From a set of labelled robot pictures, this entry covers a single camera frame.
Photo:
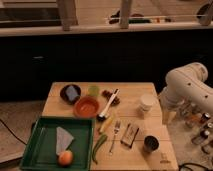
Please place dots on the green plastic tray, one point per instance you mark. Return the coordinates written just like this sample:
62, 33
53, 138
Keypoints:
52, 135

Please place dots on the small green cup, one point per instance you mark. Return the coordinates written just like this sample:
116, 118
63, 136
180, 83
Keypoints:
93, 90

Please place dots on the orange fruit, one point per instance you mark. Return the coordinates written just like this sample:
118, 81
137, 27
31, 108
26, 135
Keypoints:
65, 158

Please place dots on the dark red dried item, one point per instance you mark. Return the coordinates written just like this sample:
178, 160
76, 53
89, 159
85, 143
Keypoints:
107, 94

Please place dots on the white handled brush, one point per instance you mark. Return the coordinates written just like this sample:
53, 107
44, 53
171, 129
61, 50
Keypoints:
103, 115

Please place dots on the red bowl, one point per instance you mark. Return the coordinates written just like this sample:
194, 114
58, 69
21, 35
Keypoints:
86, 107

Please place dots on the grey cloth in tray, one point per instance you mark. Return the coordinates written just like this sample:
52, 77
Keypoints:
63, 139

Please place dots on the dark bowl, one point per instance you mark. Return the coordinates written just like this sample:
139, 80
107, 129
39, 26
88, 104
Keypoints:
64, 96

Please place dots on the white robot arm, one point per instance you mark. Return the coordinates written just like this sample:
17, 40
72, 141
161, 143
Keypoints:
186, 83

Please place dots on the dark metal cup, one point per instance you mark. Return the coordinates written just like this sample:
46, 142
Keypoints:
151, 144

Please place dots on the metal fork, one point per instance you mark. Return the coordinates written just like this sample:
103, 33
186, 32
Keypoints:
116, 130

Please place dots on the whiteboard eraser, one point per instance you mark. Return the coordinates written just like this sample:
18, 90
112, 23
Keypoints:
129, 135

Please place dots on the blue-grey sponge in bowl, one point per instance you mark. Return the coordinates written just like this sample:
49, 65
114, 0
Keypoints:
71, 93

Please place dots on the white paper cup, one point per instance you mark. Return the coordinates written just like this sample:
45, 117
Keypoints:
146, 103

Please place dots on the yellow banana toy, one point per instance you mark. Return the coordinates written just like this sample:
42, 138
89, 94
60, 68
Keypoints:
106, 124

